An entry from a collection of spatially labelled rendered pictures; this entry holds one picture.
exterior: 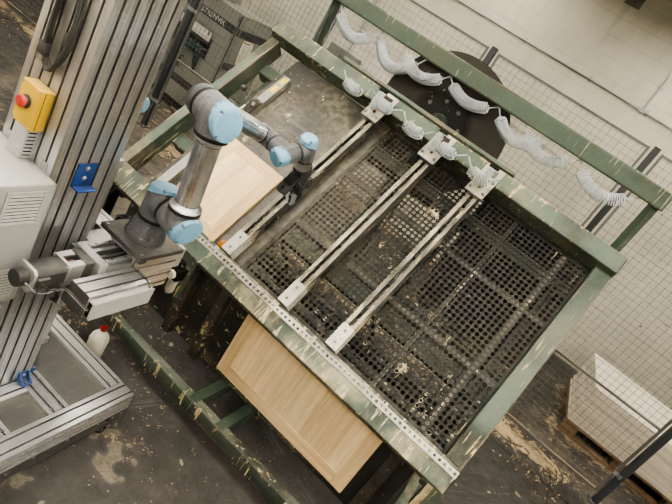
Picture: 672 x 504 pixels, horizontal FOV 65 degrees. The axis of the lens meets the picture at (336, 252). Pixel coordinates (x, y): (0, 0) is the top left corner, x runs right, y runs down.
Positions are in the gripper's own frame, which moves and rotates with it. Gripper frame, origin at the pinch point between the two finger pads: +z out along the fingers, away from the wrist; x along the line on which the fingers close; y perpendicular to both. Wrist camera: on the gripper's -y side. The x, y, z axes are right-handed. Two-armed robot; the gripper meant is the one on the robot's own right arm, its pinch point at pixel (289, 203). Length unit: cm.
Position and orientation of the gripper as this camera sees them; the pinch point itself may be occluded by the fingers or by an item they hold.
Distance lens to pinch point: 229.9
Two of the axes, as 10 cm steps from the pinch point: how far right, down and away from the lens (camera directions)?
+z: -2.5, 6.3, 7.4
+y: 6.1, -4.8, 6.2
